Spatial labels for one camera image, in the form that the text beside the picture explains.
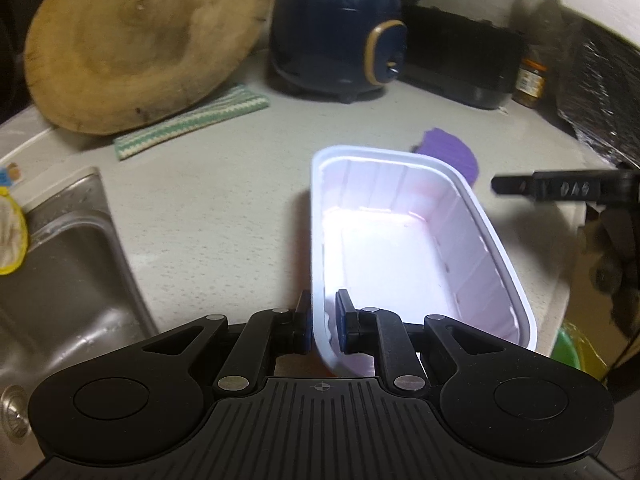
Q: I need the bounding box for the black plastic-wrapped oven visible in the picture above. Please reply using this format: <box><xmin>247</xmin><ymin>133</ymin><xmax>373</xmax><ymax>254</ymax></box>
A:
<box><xmin>555</xmin><ymin>10</ymin><xmax>640</xmax><ymax>166</ymax></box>

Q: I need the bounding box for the purple sponge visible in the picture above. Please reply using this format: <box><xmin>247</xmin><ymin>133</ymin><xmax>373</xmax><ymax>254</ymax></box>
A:
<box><xmin>411</xmin><ymin>127</ymin><xmax>480</xmax><ymax>185</ymax></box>

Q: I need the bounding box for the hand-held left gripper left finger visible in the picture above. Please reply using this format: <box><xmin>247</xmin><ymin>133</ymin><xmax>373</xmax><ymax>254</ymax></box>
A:
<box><xmin>141</xmin><ymin>289</ymin><xmax>312</xmax><ymax>400</ymax></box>

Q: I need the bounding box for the green striped cloth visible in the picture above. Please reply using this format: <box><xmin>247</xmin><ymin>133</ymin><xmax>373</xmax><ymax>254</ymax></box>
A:
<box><xmin>112</xmin><ymin>85</ymin><xmax>271</xmax><ymax>162</ymax></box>

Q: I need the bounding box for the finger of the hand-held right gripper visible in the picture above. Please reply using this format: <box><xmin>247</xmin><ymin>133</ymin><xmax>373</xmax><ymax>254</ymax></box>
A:
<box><xmin>491</xmin><ymin>172</ymin><xmax>539</xmax><ymax>200</ymax></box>

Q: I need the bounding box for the glass jar orange lid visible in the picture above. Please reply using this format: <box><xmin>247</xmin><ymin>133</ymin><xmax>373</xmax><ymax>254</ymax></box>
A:
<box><xmin>514</xmin><ymin>45</ymin><xmax>546</xmax><ymax>108</ymax></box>

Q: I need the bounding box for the dark window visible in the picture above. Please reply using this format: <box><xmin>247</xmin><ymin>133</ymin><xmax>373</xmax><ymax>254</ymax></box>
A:
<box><xmin>0</xmin><ymin>0</ymin><xmax>71</xmax><ymax>128</ymax></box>

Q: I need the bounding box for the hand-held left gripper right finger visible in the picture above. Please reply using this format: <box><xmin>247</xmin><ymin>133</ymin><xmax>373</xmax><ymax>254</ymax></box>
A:
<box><xmin>335</xmin><ymin>289</ymin><xmax>501</xmax><ymax>400</ymax></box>

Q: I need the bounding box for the green trash bin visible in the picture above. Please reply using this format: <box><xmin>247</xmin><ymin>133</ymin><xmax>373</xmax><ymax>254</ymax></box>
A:
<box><xmin>552</xmin><ymin>322</ymin><xmax>608</xmax><ymax>386</ymax></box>

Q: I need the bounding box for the yellow silver scrub pad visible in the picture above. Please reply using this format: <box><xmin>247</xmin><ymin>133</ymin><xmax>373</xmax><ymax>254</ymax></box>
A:
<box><xmin>0</xmin><ymin>187</ymin><xmax>28</xmax><ymax>276</ymax></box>

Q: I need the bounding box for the red and white food container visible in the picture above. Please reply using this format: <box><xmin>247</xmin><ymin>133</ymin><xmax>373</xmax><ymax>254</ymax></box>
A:
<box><xmin>310</xmin><ymin>145</ymin><xmax>538</xmax><ymax>377</ymax></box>

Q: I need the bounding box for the round wooden cutting board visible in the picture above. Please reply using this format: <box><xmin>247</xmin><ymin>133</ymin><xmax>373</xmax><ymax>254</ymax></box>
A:
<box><xmin>24</xmin><ymin>0</ymin><xmax>272</xmax><ymax>136</ymax></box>

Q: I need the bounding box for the steel sink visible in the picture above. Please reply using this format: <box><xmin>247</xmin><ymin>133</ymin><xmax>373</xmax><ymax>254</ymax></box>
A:
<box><xmin>0</xmin><ymin>167</ymin><xmax>161</xmax><ymax>461</ymax></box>

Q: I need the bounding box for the navy blue small rice cooker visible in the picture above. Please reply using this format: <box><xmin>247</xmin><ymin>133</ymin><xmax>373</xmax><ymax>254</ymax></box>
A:
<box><xmin>270</xmin><ymin>0</ymin><xmax>407</xmax><ymax>105</ymax></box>

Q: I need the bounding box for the small blue orange packet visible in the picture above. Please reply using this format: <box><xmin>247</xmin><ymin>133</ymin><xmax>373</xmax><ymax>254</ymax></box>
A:
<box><xmin>0</xmin><ymin>162</ymin><xmax>25</xmax><ymax>190</ymax></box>

